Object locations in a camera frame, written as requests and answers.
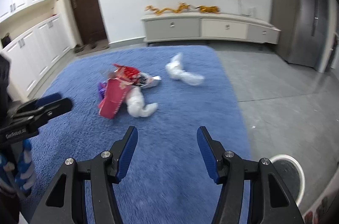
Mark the blue fuzzy blanket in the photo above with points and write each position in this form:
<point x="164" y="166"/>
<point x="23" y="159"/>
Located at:
<point x="167" y="181"/>

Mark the white plastic bag far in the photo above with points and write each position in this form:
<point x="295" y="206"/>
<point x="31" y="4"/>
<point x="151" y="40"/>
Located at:
<point x="176" y="71"/>

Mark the golden tiger ornament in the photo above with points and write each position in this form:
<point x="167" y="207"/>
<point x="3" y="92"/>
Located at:
<point x="208" y="9"/>

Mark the red white cardboard box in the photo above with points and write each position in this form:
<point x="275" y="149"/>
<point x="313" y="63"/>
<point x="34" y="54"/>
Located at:
<point x="317" y="212"/>

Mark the brown wooden door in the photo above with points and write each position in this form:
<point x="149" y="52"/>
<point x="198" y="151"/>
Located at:
<point x="89" y="21"/>

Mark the grey steel refrigerator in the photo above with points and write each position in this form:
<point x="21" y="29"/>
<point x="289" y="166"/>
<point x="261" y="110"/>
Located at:
<point x="303" y="28"/>

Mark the shoes by door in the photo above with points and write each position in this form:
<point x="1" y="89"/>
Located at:
<point x="81" y="48"/>

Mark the pink paper box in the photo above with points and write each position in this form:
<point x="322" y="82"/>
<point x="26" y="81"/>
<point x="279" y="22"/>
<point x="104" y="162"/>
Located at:
<point x="116" y="92"/>

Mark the blue white gloved left hand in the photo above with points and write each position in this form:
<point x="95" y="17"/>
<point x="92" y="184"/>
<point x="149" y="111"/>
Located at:
<point x="17" y="169"/>

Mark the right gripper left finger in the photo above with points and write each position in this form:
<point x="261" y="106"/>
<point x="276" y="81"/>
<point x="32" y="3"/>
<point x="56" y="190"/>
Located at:
<point x="64" y="199"/>

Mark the white round trash bin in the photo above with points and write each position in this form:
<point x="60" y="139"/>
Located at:
<point x="292" y="174"/>

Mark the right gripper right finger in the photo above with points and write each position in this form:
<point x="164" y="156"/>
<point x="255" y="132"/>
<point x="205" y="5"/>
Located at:
<point x="270" y="201"/>

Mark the small purple wrapper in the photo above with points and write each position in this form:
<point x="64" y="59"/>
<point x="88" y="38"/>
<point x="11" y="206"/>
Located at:
<point x="101" y="90"/>

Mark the red snack wrapper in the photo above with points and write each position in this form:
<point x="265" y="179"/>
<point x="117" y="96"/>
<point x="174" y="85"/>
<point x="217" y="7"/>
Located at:
<point x="136" y="77"/>

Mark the golden dragon ornament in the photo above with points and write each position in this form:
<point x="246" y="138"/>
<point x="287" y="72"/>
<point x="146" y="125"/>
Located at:
<point x="158" y="11"/>

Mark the white wall cabinets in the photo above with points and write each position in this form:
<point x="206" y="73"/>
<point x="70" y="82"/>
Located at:
<point x="38" y="40"/>

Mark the white grey TV cabinet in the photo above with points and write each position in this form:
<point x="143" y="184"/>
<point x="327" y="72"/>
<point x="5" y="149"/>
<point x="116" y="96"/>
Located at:
<point x="199" y="26"/>

